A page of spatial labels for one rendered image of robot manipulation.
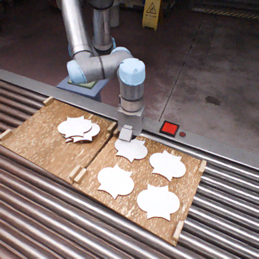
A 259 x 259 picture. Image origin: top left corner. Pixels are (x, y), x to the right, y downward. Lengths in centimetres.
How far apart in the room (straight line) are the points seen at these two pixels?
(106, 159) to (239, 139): 177
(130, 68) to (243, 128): 207
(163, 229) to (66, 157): 47
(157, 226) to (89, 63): 57
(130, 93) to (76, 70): 18
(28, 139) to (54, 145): 13
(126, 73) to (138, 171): 41
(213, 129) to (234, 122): 28
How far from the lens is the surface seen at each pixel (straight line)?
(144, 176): 83
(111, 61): 70
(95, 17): 110
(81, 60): 71
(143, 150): 89
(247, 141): 245
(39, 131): 106
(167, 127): 102
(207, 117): 253
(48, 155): 95
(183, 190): 83
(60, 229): 81
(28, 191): 91
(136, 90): 64
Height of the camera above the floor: 166
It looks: 48 degrees down
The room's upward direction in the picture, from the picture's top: straight up
